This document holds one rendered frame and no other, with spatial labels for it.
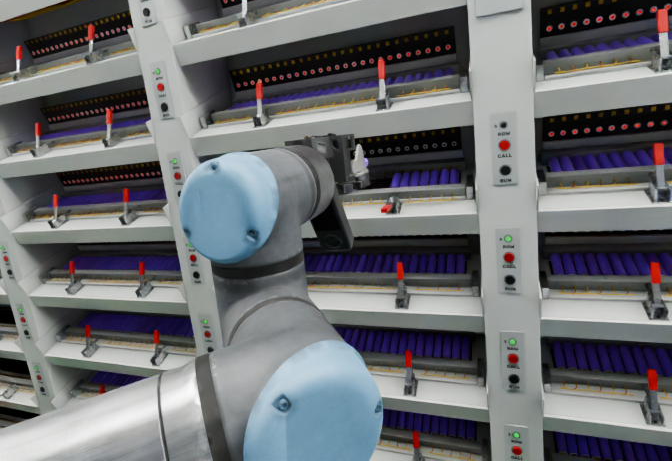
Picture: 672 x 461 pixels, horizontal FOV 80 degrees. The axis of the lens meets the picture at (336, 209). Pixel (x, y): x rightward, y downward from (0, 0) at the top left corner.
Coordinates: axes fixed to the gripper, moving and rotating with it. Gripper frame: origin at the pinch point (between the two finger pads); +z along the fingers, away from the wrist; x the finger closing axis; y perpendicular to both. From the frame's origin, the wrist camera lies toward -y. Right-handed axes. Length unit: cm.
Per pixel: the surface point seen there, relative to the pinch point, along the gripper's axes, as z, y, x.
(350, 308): 11.3, -29.4, 7.9
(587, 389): 17, -46, -37
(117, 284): 14, -28, 79
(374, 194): 15.5, -5.7, 1.4
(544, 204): 13.4, -8.7, -29.7
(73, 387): 15, -65, 110
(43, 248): 17, -18, 112
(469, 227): 12.3, -12.3, -17.1
